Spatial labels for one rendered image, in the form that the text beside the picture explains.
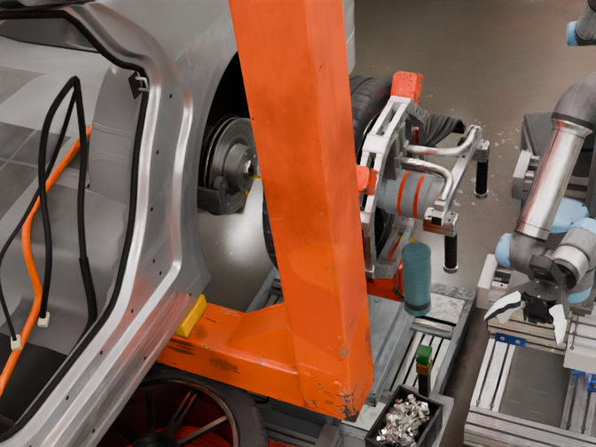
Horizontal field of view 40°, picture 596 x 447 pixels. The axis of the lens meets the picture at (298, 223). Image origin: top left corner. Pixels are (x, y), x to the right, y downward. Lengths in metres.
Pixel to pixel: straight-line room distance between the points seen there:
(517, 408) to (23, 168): 1.73
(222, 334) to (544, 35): 3.11
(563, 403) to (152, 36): 1.72
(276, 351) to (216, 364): 0.23
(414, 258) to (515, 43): 2.60
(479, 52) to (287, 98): 3.25
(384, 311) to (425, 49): 2.20
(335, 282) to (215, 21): 0.79
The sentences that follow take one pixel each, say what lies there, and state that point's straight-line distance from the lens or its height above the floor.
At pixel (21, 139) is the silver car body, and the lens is 2.74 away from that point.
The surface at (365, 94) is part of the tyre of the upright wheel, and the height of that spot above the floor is 1.18.
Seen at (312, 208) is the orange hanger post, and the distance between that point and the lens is 1.76.
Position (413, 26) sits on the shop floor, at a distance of 5.06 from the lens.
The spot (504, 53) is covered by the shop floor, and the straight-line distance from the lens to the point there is 4.78.
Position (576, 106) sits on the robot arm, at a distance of 1.90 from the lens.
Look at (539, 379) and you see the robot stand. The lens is 2.86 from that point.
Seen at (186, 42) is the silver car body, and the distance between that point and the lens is 2.12.
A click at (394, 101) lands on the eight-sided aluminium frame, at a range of 2.41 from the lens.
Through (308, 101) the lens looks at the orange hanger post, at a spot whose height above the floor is 1.61.
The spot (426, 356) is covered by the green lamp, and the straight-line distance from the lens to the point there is 2.32.
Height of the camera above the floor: 2.49
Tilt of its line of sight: 42 degrees down
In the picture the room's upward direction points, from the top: 9 degrees counter-clockwise
